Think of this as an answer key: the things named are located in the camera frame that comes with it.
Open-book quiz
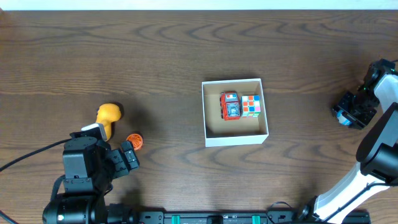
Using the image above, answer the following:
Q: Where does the blue white ball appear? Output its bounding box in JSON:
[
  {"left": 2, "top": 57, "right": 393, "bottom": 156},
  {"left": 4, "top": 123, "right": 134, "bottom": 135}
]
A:
[{"left": 336, "top": 110, "right": 352, "bottom": 126}]

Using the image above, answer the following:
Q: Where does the colourful puzzle cube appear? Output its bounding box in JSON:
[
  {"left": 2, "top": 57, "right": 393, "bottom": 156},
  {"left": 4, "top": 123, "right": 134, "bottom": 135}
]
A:
[{"left": 241, "top": 95, "right": 261, "bottom": 118}]

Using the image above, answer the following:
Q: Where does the red toy car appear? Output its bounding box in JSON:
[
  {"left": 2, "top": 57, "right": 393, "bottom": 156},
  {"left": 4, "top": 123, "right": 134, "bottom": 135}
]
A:
[{"left": 220, "top": 91, "right": 241, "bottom": 121}]

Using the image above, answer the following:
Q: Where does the white cardboard box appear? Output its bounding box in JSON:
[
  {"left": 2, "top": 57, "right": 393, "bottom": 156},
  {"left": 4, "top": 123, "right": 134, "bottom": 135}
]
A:
[{"left": 201, "top": 78, "right": 269, "bottom": 147}]

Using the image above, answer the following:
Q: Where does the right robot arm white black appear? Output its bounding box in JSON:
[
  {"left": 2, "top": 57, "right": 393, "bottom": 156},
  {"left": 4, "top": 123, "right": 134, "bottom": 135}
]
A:
[{"left": 296, "top": 58, "right": 397, "bottom": 223}]

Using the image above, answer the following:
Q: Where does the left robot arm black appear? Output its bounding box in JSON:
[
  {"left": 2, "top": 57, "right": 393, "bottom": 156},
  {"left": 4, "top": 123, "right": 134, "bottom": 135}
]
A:
[{"left": 42, "top": 133, "right": 139, "bottom": 224}]

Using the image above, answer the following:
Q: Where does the orange turbine wheel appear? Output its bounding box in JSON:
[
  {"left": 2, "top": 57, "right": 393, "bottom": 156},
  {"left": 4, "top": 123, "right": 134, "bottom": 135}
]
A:
[{"left": 126, "top": 133, "right": 144, "bottom": 151}]

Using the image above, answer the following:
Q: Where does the orange toy dinosaur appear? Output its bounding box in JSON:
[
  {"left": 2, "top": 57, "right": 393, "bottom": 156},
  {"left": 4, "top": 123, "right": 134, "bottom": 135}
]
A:
[{"left": 96, "top": 103, "right": 121, "bottom": 141}]

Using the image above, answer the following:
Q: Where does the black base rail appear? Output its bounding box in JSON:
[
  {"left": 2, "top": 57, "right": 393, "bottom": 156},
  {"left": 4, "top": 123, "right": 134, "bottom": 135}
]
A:
[{"left": 107, "top": 203, "right": 371, "bottom": 224}]

